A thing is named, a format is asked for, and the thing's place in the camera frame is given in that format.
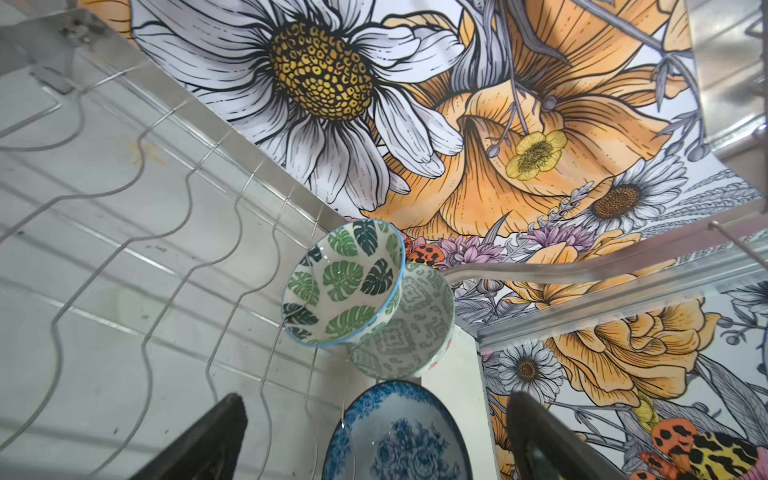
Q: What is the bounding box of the green leaf pattern bowl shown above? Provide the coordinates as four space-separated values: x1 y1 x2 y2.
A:
281 219 406 348

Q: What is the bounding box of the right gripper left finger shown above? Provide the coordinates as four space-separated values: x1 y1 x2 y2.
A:
131 393 248 480

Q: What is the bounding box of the steel two-tier dish rack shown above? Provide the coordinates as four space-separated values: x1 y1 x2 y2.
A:
0 0 768 480

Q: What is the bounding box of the grey-green geometric pattern bowl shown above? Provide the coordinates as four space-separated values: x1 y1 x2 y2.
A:
349 263 456 380

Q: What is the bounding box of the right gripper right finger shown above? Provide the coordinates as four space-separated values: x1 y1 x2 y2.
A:
506 392 624 480

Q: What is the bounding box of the right aluminium frame post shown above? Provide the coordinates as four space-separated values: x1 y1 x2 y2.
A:
476 246 767 355

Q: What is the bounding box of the blue floral bowl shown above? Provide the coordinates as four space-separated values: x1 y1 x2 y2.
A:
321 380 473 479

